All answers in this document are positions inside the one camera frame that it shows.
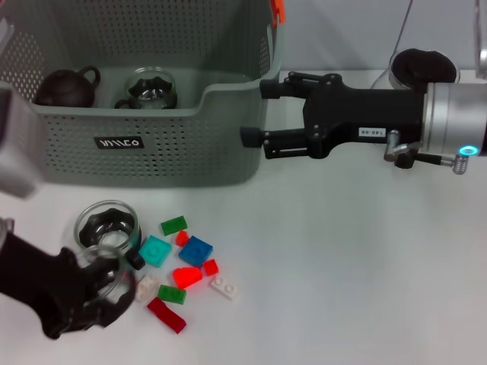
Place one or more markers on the white toy brick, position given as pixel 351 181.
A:
pixel 147 288
pixel 224 288

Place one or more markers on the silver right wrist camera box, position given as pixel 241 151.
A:
pixel 482 57

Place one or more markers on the grey-green perforated storage basket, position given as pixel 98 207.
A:
pixel 171 152

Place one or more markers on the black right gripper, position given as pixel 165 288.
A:
pixel 365 114

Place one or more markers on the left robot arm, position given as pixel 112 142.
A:
pixel 4 228

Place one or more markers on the glass teacup with black base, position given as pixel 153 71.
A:
pixel 110 228
pixel 152 89
pixel 110 292

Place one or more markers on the cyan square toy brick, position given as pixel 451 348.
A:
pixel 154 251

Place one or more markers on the dark clay teapot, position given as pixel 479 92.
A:
pixel 64 89

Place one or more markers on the orange-red sloped toy brick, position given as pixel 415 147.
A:
pixel 186 277

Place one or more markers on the green toy brick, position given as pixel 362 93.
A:
pixel 173 225
pixel 171 293

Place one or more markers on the small red toy brick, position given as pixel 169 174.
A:
pixel 210 267
pixel 182 238

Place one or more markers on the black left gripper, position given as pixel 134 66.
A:
pixel 49 289

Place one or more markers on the blue square toy brick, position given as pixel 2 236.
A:
pixel 196 250

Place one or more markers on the dark red long toy brick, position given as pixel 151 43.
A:
pixel 167 315

